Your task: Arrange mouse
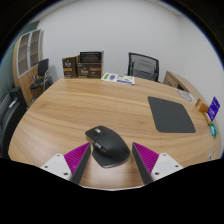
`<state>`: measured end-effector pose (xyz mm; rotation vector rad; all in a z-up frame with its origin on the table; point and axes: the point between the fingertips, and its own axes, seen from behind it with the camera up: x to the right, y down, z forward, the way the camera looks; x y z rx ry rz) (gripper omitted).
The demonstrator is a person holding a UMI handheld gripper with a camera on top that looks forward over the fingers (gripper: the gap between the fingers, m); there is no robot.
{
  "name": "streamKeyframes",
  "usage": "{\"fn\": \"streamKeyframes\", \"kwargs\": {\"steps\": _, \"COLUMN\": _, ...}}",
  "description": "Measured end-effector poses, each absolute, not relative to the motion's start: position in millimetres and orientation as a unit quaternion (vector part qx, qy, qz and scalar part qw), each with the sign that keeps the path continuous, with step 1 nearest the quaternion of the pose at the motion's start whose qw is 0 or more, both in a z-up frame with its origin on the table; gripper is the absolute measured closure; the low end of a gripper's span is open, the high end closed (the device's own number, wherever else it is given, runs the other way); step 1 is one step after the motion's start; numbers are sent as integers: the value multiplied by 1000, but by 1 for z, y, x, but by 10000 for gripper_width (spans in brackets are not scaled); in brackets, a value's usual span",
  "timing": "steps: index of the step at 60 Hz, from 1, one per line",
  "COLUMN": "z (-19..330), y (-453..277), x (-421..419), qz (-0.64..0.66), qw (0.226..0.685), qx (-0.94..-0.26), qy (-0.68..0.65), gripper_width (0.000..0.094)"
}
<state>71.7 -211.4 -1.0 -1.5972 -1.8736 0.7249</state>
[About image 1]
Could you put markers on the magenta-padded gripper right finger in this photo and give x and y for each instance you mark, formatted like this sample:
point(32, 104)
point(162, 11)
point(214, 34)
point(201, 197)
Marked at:
point(146, 158)

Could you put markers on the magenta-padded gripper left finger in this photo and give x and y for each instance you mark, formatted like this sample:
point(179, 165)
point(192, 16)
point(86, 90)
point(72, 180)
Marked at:
point(77, 159)

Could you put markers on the black computer mouse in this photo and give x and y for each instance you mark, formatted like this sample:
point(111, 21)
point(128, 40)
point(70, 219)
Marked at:
point(110, 148)

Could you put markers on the dark grey mouse pad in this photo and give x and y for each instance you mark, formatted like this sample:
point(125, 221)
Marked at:
point(170, 115)

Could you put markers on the teal card packs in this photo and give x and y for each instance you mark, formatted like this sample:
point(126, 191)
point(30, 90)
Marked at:
point(213, 130)

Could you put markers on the small orange box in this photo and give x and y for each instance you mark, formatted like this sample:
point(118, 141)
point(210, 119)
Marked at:
point(202, 106)

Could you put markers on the black leather office chair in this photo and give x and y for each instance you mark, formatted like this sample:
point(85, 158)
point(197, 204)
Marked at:
point(10, 116)

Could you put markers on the wooden side desk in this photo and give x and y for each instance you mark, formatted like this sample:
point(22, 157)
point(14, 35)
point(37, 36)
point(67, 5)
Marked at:
point(178, 81)

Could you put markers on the purple card package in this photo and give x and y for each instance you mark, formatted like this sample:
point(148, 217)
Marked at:
point(213, 108)

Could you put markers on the wide brown cardboard box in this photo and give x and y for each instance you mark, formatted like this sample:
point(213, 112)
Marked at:
point(89, 70)

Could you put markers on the tall brown cardboard box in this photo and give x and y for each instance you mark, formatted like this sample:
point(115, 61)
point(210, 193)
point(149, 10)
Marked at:
point(69, 68)

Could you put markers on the black mesh office chair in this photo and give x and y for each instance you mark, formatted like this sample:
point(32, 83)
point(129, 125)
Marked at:
point(143, 66)

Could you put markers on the small black visitor chair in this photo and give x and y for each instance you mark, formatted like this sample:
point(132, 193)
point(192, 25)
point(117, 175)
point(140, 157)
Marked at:
point(42, 68)

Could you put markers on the wooden glass-door shelf unit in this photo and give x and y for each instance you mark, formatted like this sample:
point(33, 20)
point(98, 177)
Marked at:
point(24, 71)

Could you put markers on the black cardboard box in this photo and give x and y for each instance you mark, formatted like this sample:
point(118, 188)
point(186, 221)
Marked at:
point(90, 56)

